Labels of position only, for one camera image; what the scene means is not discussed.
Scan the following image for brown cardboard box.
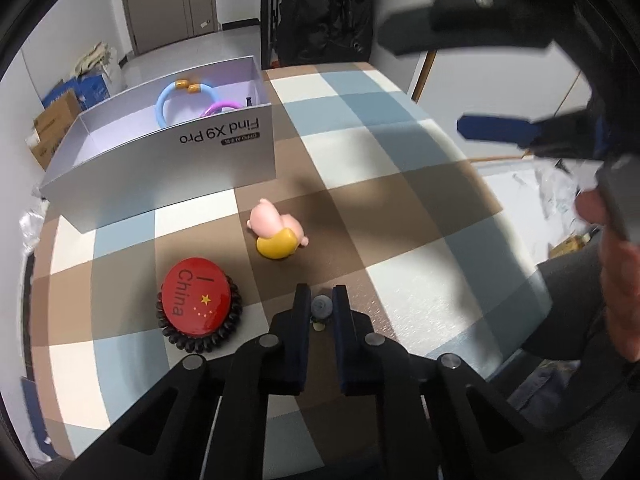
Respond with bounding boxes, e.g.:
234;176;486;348
32;91;83;171

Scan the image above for grey cardboard box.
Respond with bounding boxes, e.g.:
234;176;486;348
39;55;277;233

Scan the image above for person's leg grey trousers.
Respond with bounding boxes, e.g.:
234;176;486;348
510;255;640;431

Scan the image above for checkered tablecloth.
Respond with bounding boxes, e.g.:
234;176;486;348
22;61;553;461

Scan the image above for blue cardboard box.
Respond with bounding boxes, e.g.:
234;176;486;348
41;72;113;111

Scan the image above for blue flat item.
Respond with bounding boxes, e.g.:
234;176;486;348
20;375;58;461

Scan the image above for purple bracelet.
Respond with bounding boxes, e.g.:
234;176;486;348
200;100;244;118

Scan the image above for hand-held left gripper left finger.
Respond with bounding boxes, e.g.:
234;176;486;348
60;283;312;480

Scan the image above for grey door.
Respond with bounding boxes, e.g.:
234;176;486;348
118;0;221;56

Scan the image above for pink pig toy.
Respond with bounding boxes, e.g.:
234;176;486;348
248;198;310;261

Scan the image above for black coat rack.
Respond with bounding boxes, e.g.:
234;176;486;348
260;0;281;68

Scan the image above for clear plastic bag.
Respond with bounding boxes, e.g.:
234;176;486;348
537;160;597;222

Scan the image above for person's right hand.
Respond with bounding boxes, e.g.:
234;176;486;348
574;190;640;362

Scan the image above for black spiral hair tie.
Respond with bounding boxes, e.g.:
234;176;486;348
156;275;243;353

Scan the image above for blue bracelet with gold ends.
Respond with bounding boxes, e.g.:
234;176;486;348
156;78;219;128

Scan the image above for grey round pin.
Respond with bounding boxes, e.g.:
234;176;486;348
311;296;333;332

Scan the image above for red round badge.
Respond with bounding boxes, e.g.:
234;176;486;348
161;257;233;337

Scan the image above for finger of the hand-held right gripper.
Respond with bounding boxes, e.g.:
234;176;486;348
456;109;603;162
377;0;551;57

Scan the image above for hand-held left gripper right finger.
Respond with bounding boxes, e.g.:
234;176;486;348
331;284;591;480

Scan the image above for clear plastic wrap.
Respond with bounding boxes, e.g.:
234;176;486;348
17;185;48;261

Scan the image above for white wardrobe with wood trim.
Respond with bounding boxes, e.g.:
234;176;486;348
410;0;593;161

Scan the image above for black backpack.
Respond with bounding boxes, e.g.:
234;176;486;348
275;0;376;67

